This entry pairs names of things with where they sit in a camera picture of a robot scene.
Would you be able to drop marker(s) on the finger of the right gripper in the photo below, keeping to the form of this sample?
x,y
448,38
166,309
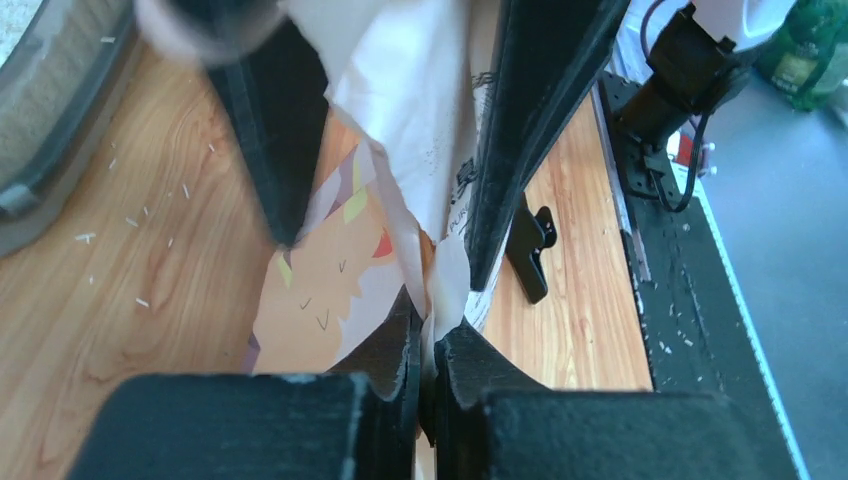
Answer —
x,y
547,55

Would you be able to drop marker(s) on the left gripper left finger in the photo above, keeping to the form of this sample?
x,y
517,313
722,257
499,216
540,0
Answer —
x,y
386,428

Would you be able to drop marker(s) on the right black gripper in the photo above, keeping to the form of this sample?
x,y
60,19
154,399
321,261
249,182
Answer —
x,y
273,97

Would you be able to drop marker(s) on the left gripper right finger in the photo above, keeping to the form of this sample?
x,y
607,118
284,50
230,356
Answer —
x,y
475,419

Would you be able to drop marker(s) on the black bag clip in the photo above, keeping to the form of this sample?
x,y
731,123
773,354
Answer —
x,y
530,234

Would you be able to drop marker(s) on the pink cat litter bag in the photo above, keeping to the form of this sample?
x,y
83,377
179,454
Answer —
x,y
411,79

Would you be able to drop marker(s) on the grey litter box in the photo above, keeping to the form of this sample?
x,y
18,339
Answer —
x,y
65,66

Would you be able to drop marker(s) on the green bag in background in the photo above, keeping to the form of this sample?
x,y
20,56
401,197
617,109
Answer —
x,y
806,60

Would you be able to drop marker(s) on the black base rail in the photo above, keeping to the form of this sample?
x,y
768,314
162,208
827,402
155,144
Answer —
x,y
696,326

